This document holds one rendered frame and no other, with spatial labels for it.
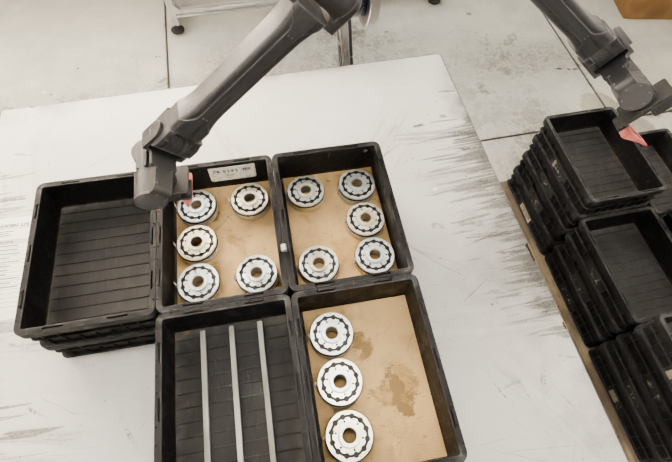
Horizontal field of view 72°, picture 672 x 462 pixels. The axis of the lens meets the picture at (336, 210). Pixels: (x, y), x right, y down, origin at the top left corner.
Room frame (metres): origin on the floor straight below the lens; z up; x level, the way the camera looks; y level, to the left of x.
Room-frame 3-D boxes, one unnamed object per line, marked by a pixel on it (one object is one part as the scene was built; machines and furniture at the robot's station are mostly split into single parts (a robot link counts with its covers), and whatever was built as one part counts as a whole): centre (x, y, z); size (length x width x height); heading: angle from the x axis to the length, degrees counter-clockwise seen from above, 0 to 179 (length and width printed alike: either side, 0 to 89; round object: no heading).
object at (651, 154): (1.21, -1.37, 0.26); 0.40 x 0.30 x 0.23; 15
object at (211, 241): (0.52, 0.35, 0.86); 0.10 x 0.10 x 0.01
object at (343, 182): (0.72, -0.05, 0.86); 0.10 x 0.10 x 0.01
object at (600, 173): (1.11, -0.98, 0.37); 0.40 x 0.30 x 0.45; 15
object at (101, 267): (0.46, 0.58, 0.87); 0.40 x 0.30 x 0.11; 13
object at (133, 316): (0.46, 0.58, 0.92); 0.40 x 0.30 x 0.02; 13
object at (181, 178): (0.51, 0.35, 1.17); 0.10 x 0.07 x 0.07; 102
